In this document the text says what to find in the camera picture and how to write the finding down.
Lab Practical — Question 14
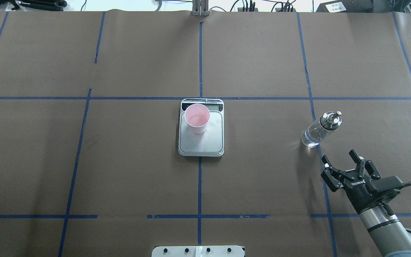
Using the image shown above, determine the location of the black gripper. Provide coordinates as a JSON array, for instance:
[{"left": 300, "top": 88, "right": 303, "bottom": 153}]
[{"left": 321, "top": 149, "right": 401, "bottom": 214}]

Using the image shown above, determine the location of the clear glass sauce bottle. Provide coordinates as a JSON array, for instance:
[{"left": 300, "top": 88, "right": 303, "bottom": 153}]
[{"left": 301, "top": 111, "right": 343, "bottom": 148}]

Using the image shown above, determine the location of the pink plastic cup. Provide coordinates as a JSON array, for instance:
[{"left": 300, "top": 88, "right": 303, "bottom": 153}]
[{"left": 184, "top": 104, "right": 210, "bottom": 134}]

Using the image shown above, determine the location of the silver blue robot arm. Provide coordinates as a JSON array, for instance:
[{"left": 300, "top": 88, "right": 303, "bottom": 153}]
[{"left": 321, "top": 150, "right": 411, "bottom": 257}]

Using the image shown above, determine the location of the grey digital kitchen scale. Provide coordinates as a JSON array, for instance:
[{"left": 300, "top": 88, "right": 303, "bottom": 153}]
[{"left": 178, "top": 98, "right": 225, "bottom": 157}]

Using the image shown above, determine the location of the black box with label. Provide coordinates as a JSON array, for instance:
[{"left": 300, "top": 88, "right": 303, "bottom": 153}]
[{"left": 315, "top": 0, "right": 374, "bottom": 13}]

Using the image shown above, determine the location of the black tripod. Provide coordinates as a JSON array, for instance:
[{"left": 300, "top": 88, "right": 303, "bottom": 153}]
[{"left": 0, "top": 0, "right": 67, "bottom": 11}]

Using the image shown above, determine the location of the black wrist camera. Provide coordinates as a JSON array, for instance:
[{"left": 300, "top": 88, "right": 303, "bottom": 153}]
[{"left": 365, "top": 176, "right": 404, "bottom": 196}]

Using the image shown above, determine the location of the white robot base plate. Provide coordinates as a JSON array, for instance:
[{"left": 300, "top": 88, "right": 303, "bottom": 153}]
[{"left": 151, "top": 245, "right": 246, "bottom": 257}]

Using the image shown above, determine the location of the aluminium frame post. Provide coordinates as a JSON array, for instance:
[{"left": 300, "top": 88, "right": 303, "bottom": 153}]
[{"left": 191, "top": 0, "right": 210, "bottom": 17}]

